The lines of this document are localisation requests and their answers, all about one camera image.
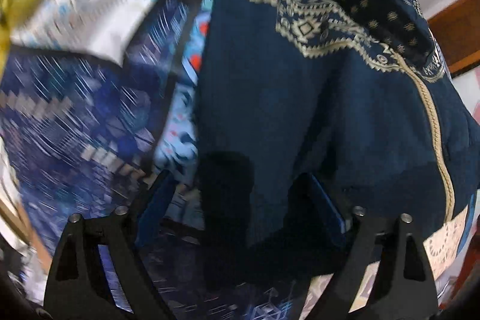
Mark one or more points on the blue patchwork bed blanket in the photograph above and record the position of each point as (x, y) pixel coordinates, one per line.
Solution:
(75, 110)

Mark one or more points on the navy patterned zip hoodie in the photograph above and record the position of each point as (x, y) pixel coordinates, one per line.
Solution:
(285, 95)

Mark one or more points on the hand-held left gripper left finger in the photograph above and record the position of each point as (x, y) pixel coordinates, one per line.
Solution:
(153, 200)

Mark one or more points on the wooden wardrobe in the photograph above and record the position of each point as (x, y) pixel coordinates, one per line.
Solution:
(455, 31)

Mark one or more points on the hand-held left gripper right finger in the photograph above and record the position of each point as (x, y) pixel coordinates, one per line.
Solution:
(330, 207)

